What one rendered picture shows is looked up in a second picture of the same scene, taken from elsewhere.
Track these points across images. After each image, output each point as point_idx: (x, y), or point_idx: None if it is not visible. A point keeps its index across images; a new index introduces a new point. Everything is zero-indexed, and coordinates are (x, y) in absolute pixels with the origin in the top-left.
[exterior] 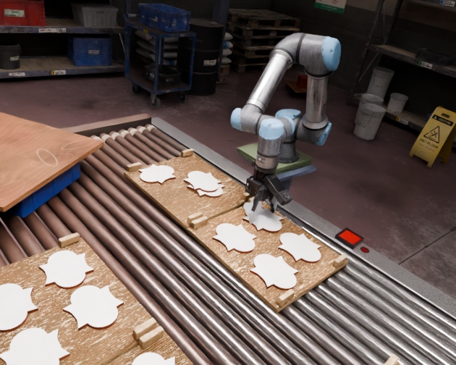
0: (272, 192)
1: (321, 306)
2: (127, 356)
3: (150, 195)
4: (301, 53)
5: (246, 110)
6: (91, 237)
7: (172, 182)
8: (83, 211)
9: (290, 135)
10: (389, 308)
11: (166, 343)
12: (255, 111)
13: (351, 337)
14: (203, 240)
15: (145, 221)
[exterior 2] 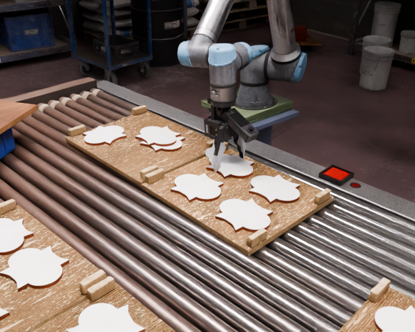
0: (234, 128)
1: (302, 246)
2: (74, 310)
3: (97, 157)
4: None
5: (193, 41)
6: (30, 205)
7: (122, 141)
8: (20, 182)
9: (248, 62)
10: (384, 239)
11: (118, 294)
12: (204, 41)
13: (337, 271)
14: (160, 193)
15: (92, 183)
